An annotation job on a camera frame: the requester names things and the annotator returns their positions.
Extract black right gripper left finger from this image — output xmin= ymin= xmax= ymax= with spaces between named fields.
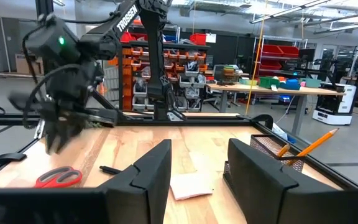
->
xmin=0 ymin=139 xmax=173 ymax=224

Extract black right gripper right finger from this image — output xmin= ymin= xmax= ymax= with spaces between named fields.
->
xmin=227 ymin=138 xmax=358 ymax=224

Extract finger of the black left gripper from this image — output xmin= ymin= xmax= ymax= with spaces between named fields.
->
xmin=62 ymin=121 xmax=86 ymax=149
xmin=44 ymin=119 xmax=65 ymax=156

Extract black pen with white print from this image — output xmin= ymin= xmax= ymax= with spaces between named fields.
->
xmin=99 ymin=166 xmax=122 ymax=175

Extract red-handled scissors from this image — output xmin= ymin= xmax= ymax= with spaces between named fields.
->
xmin=34 ymin=166 xmax=83 ymax=189

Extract orange pencil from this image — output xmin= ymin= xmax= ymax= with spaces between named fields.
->
xmin=287 ymin=128 xmax=340 ymax=166
xmin=277 ymin=143 xmax=291 ymax=158

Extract black mesh desk organizer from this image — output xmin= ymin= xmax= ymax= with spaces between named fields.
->
xmin=222 ymin=133 xmax=306 ymax=190

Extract grey office chair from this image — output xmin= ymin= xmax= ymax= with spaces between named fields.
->
xmin=203 ymin=63 xmax=239 ymax=114

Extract black flat clamp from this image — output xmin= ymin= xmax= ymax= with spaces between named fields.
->
xmin=0 ymin=152 xmax=27 ymax=169

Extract cardboard box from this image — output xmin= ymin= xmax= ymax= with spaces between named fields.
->
xmin=14 ymin=53 xmax=45 ymax=75

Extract white plastic bag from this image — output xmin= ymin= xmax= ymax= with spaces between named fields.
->
xmin=272 ymin=123 xmax=288 ymax=141

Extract long wooden table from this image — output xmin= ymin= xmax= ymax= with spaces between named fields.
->
xmin=205 ymin=83 xmax=346 ymax=136

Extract green bin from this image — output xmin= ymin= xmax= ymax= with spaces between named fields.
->
xmin=259 ymin=77 xmax=281 ymax=90

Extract white and black machine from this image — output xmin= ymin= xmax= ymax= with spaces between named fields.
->
xmin=311 ymin=83 xmax=357 ymax=126

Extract blue plastic object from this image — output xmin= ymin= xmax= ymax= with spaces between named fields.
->
xmin=280 ymin=78 xmax=301 ymax=91

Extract light green tray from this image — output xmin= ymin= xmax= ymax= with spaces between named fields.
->
xmin=238 ymin=77 xmax=259 ymax=86

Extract teal bin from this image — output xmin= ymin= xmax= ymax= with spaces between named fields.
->
xmin=300 ymin=77 xmax=322 ymax=88

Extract stack of coloured trays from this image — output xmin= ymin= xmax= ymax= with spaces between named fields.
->
xmin=222 ymin=65 xmax=236 ymax=82

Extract black robot workstation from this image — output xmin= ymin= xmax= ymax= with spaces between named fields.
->
xmin=306 ymin=43 xmax=358 ymax=106

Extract long ceiling light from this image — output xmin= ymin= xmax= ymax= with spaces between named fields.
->
xmin=249 ymin=0 xmax=332 ymax=25

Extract silver metal bracket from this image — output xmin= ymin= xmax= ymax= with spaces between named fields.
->
xmin=34 ymin=119 xmax=45 ymax=139

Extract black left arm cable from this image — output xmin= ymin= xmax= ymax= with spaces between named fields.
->
xmin=22 ymin=12 xmax=121 ymax=130

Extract black aluminium rig frame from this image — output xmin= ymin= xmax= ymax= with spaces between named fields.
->
xmin=0 ymin=0 xmax=358 ymax=190

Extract yellow hanging cable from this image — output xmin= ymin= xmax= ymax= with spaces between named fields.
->
xmin=244 ymin=0 xmax=269 ymax=116

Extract wire shelf with red bins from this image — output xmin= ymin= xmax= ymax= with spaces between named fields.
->
xmin=253 ymin=37 xmax=307 ymax=88

